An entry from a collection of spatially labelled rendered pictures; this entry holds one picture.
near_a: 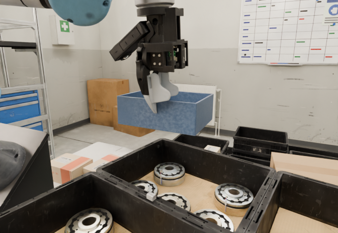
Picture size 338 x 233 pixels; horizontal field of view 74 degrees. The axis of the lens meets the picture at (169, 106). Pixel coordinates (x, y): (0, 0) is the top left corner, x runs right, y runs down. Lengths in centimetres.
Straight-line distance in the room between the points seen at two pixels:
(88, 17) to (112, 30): 402
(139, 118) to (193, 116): 13
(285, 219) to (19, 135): 83
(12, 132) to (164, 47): 67
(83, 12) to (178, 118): 27
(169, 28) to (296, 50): 297
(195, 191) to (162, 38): 47
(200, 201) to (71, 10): 56
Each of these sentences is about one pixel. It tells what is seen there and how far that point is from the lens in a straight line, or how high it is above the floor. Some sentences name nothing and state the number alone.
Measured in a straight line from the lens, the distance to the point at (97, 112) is 415.
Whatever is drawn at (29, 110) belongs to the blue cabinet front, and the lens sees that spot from 263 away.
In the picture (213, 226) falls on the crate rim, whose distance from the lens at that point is 46.
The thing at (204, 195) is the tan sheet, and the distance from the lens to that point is 71.
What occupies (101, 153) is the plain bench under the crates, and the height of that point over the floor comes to 70.
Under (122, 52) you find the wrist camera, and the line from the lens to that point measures 49.
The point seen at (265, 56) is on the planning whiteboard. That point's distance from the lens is 333.
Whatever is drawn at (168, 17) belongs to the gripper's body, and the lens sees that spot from 43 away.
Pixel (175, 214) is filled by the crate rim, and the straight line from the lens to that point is 48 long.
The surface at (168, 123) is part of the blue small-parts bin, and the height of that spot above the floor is 108.
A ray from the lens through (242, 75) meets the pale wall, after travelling 338.
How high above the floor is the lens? 123
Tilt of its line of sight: 13 degrees down
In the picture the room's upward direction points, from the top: straight up
